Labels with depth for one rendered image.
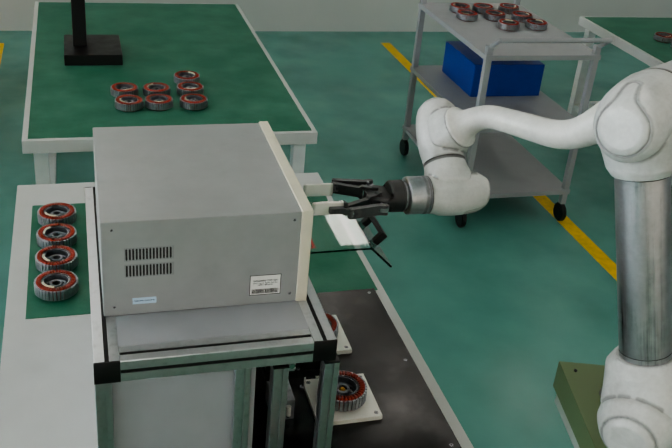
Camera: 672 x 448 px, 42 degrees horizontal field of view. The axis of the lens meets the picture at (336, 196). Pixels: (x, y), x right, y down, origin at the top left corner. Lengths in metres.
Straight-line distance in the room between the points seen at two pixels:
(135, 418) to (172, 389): 0.09
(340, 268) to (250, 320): 0.90
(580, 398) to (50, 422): 1.19
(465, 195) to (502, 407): 1.45
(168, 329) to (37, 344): 0.67
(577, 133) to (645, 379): 0.51
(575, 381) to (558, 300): 1.88
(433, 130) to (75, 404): 1.03
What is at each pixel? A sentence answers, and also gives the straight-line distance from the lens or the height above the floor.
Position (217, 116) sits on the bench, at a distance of 3.54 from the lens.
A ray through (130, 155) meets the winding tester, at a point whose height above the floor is 1.32.
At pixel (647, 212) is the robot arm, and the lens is 1.68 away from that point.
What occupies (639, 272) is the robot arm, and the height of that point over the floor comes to 1.28.
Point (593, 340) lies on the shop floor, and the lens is 3.84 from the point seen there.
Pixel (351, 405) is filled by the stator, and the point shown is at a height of 0.80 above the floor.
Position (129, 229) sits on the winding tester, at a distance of 1.61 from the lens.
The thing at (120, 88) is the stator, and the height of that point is 0.78.
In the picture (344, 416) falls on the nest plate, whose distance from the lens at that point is 2.00.
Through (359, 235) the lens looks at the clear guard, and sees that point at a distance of 2.10.
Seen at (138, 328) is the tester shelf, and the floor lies 1.11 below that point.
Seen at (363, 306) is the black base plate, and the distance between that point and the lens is 2.37.
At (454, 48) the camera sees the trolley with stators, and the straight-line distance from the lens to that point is 4.81.
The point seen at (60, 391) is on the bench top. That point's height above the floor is 0.75.
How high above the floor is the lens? 2.10
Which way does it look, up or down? 27 degrees down
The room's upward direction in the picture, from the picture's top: 5 degrees clockwise
